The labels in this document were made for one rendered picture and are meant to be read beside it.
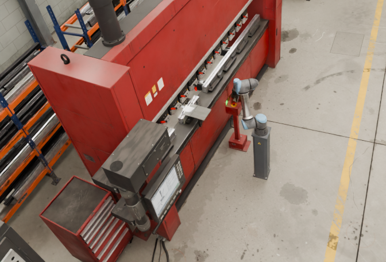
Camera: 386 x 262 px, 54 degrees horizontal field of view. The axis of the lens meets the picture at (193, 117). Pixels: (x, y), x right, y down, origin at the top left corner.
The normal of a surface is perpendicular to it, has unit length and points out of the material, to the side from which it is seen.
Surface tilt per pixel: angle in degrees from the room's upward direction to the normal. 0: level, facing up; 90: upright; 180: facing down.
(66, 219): 0
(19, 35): 90
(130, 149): 0
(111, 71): 0
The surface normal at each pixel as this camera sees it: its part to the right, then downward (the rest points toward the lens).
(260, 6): -0.48, 0.67
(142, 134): -0.13, -0.69
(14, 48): 0.91, 0.20
